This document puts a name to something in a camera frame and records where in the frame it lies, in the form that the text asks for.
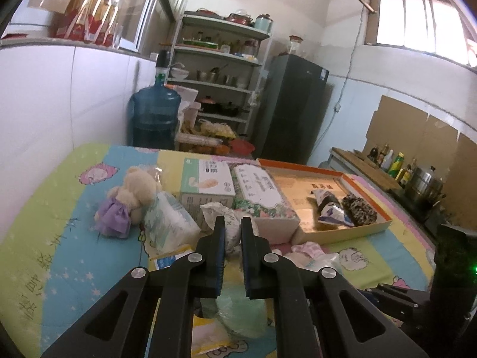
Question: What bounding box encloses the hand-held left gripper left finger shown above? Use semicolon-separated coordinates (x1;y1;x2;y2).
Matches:
41;216;228;358

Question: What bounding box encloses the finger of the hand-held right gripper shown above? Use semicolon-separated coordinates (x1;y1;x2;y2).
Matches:
358;283;433;325

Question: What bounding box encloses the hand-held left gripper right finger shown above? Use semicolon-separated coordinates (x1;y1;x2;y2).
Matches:
240;216;429;358

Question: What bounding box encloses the white patterned soft packet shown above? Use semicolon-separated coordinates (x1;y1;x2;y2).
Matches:
200;202;244;256

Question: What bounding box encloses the white soft tissue pack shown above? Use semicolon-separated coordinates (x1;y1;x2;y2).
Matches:
143;192;201;254

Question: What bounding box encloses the green cloth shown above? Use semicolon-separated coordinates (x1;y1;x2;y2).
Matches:
216;293;269;338

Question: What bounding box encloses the pink plush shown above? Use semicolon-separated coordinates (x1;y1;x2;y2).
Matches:
285;242;338;271

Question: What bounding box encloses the orange cardboard box tray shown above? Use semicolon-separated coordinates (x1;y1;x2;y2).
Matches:
257;158;394;245

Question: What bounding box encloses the teddy bear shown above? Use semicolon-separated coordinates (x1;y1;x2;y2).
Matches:
95;167;162;237

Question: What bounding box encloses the yellow packet with blue label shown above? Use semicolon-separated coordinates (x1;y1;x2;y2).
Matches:
149;245;194;271

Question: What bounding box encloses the floral tissue box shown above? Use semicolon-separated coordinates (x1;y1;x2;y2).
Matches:
231;164;301;245

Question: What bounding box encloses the black gas stove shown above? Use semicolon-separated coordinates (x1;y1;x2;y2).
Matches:
388;190;442;230

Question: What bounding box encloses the green and white carton box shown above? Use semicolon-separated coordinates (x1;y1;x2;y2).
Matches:
179;158;236;232

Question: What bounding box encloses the yellow and white packet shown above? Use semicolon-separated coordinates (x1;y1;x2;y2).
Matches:
192;313;233;357

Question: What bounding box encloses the stainless steel steamer pot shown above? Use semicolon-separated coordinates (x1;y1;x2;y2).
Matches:
404;166;446;206

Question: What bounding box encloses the leopard print cloth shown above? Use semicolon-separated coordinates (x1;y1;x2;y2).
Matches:
342;194;378;226

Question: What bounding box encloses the blue and white snack packet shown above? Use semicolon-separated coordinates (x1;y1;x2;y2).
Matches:
311;189;354;228

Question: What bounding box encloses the red plastic basin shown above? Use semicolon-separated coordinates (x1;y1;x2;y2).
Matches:
228;140;256;155

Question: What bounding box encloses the clear plastic food container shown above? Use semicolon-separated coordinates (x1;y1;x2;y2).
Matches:
175;132;224;153

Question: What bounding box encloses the row of condiment bottles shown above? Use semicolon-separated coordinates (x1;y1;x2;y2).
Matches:
367;143;414;189

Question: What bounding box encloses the bag of yellow noodles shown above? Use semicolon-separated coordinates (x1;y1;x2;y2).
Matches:
199;119;237;140

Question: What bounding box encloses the white plastic bin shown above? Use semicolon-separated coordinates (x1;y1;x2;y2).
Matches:
178;101;202;133

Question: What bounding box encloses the wooden cutting board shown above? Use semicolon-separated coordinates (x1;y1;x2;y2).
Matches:
332;147;401;191

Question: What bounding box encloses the black wok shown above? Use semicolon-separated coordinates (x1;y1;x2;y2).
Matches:
218;102;248;117

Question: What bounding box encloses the black pot with red lid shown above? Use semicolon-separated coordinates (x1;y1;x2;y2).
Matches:
197;96;219;113

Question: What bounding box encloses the dark grey refrigerator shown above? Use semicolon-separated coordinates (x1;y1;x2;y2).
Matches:
253;54;330;165

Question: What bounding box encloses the brown cardboard splash guard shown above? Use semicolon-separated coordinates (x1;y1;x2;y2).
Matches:
365;95;477;228

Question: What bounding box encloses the blue water jug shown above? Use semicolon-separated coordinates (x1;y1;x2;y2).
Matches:
130;85;182;150

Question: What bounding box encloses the cartoon printed bed sheet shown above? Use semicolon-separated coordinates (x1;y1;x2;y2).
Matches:
0;142;436;358

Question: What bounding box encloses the black water jug pump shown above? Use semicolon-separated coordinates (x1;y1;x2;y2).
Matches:
154;49;170;86

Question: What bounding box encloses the white metal shelf rack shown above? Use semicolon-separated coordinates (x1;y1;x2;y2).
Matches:
166;10;271;137

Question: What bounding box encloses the teal enamel pot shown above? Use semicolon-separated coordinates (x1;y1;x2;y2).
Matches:
254;14;274;33

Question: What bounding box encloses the red pot with glass lid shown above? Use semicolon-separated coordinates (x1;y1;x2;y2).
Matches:
225;12;254;27

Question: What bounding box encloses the cooking oil bottle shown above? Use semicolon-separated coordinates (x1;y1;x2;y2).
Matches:
93;0;114;45
106;0;120;47
80;0;107;41
56;0;99;40

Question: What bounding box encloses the barred window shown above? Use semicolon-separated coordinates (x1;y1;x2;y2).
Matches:
367;0;477;68

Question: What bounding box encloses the aluminium sliding window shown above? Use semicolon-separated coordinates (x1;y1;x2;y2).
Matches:
112;0;187;53

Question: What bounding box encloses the white wall cable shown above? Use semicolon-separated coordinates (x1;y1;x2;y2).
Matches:
315;15;364;159

